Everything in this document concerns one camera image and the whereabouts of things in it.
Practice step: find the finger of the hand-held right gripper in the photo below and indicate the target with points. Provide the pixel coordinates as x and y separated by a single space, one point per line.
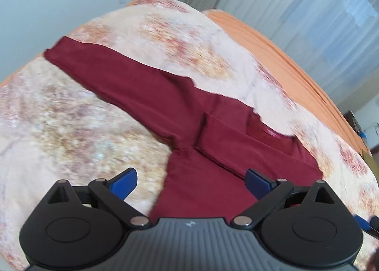
367 225

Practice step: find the sheer white curtain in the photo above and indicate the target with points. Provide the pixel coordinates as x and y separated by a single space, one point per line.
302 13

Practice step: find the floral blanket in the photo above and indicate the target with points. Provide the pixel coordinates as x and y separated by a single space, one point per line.
74 129

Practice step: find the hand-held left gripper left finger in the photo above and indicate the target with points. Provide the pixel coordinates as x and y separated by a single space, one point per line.
125 183

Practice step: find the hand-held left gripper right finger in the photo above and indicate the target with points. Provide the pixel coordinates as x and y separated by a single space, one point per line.
257 183

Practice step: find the orange bed sheet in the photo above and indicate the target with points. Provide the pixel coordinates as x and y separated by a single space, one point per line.
284 52

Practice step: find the maroon long-sleeve shirt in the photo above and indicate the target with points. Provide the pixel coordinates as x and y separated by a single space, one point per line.
165 102

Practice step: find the dark wooden furniture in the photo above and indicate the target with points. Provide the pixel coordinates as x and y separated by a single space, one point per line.
359 129

